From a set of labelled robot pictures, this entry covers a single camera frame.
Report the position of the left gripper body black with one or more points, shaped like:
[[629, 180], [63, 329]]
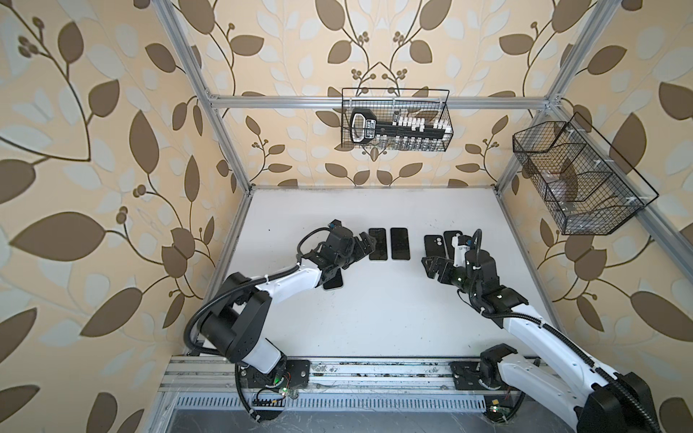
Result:
[[355, 249]]

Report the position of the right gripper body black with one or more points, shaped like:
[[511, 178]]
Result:
[[455, 276]]

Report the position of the phone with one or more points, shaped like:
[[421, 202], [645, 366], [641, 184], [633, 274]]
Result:
[[335, 282], [400, 245], [380, 252]]

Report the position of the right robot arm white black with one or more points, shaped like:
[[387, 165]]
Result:
[[587, 394]]

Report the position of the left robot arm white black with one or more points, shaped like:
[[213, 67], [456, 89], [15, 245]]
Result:
[[231, 324]]

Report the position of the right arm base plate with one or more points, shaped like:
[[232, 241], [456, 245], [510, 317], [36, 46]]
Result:
[[476, 376]]

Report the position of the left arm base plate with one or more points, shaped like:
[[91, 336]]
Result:
[[290, 374]]

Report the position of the back wire basket black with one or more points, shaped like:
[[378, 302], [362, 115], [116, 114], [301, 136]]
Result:
[[429, 103]]

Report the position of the wire basket black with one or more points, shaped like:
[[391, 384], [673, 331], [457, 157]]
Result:
[[589, 187], [429, 103]]

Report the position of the right wire basket black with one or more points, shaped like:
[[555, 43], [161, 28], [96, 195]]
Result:
[[589, 187]]

